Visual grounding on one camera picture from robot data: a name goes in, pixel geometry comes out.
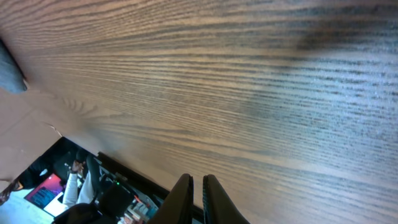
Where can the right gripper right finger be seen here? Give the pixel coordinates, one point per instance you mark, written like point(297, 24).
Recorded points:
point(218, 208)

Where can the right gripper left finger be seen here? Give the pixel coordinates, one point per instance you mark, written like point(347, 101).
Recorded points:
point(177, 207)

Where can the grey shorts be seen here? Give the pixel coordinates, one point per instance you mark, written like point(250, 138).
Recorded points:
point(12, 79)

